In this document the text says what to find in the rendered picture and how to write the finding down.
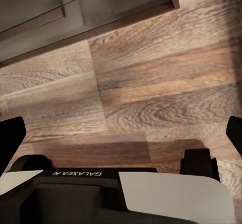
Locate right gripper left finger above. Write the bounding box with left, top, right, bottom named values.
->
left=0, top=116, right=26, bottom=177

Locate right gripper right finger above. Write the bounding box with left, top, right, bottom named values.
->
left=226, top=116, right=242, bottom=157

